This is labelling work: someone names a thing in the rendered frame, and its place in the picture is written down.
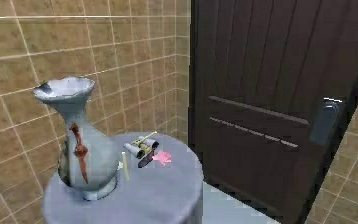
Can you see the pink flower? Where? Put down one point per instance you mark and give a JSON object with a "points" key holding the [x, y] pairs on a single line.
{"points": [[162, 157]]}

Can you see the grey and olive binoculars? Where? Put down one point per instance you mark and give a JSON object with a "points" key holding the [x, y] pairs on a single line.
{"points": [[142, 146]]}

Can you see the pale yellow stick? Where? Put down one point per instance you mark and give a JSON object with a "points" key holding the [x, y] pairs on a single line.
{"points": [[125, 166]]}

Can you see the grey round table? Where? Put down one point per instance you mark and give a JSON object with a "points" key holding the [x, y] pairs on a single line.
{"points": [[160, 193]]}

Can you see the pale blue painted vase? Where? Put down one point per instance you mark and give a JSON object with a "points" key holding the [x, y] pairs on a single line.
{"points": [[97, 156]]}

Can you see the dark brown room door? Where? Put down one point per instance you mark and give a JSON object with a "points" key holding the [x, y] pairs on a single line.
{"points": [[263, 66]]}

